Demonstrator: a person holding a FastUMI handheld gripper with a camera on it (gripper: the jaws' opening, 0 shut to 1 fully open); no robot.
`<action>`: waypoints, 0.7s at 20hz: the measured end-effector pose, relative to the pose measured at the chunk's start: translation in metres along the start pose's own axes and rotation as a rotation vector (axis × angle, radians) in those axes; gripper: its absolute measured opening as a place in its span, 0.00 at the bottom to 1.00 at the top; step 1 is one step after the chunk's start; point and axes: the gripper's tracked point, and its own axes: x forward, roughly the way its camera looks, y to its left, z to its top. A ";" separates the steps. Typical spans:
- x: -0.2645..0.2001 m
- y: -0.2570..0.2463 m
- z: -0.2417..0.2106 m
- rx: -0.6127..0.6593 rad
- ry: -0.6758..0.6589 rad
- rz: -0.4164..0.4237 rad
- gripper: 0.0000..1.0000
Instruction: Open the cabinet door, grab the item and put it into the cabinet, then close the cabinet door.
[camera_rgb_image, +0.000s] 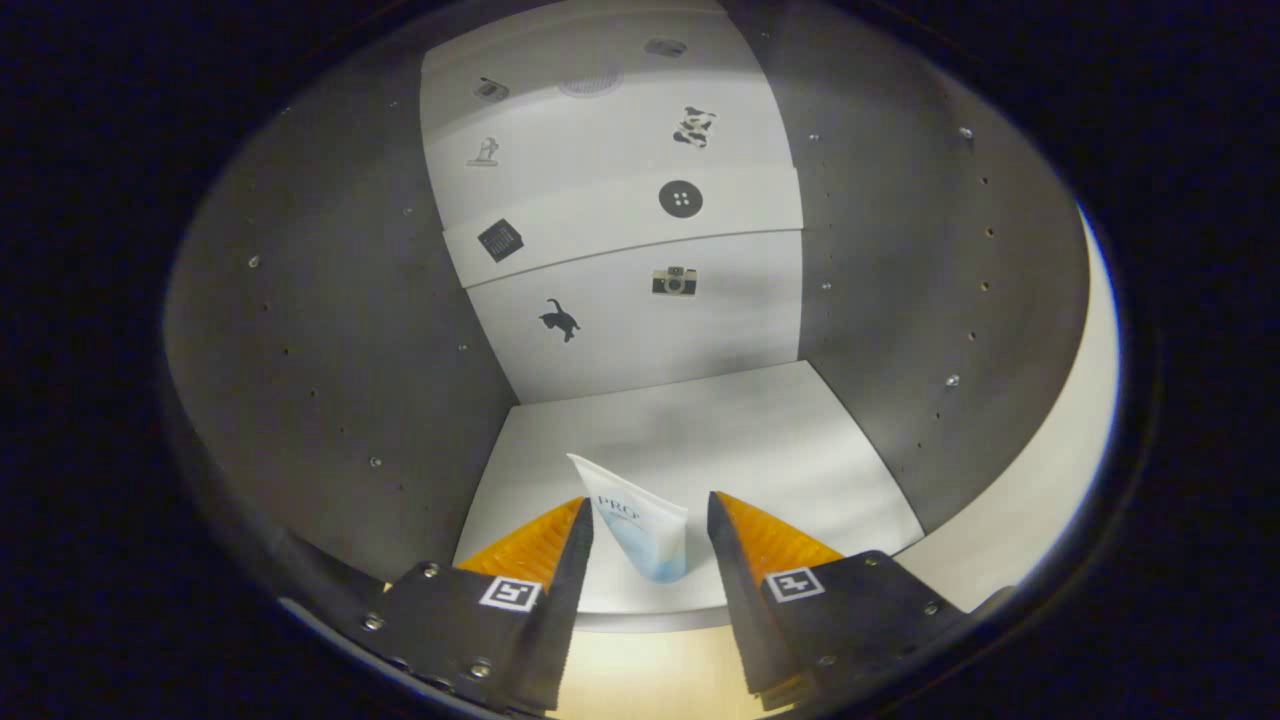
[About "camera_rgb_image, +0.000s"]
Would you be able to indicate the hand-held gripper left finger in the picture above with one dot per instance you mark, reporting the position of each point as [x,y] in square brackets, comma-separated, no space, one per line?
[560,610]

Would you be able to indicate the white blue tube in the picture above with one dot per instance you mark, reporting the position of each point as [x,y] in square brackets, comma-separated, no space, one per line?
[640,535]

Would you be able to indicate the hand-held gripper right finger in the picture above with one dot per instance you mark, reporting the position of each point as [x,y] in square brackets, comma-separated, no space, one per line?
[745,610]

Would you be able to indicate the grey cabinet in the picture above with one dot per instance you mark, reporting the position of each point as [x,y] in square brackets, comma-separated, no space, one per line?
[330,350]

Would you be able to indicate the white cabinet shelf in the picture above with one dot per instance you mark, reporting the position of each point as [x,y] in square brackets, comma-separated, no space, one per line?
[720,430]

